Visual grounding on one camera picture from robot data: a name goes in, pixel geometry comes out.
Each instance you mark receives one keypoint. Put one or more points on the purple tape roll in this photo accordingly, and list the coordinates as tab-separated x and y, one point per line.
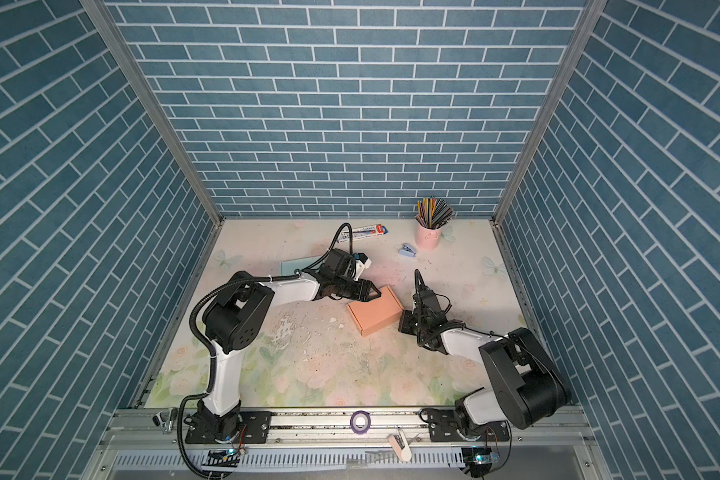
360	422

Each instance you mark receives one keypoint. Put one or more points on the metal base rail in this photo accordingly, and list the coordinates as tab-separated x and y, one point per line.
143	444

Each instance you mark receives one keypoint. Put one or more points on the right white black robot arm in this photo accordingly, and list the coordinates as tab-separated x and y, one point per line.
525	385

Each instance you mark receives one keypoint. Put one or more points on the blue small stapler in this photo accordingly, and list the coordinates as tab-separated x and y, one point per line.
407	251

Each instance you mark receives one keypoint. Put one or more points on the colored pencils bundle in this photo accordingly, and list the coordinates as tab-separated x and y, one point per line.
433	213

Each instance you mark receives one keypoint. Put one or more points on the white pencil box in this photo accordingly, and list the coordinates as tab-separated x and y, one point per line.
362	233

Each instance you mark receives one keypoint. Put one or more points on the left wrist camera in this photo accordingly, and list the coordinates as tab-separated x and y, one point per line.
361	263

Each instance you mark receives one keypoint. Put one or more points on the light blue paper box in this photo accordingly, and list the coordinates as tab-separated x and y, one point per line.
289	267

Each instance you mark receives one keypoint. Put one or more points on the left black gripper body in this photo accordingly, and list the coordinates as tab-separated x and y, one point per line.
338	283

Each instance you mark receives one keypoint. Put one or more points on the pink paper box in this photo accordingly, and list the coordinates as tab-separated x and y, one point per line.
370	317

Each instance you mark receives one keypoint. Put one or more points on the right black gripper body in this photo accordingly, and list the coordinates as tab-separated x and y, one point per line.
423	327

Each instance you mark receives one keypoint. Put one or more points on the white pink small tool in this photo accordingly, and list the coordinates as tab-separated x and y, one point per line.
400	446

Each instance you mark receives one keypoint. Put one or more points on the pink pen cup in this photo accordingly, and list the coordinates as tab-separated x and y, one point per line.
427	238

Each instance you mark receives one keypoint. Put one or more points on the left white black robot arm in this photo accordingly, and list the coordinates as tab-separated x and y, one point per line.
229	319

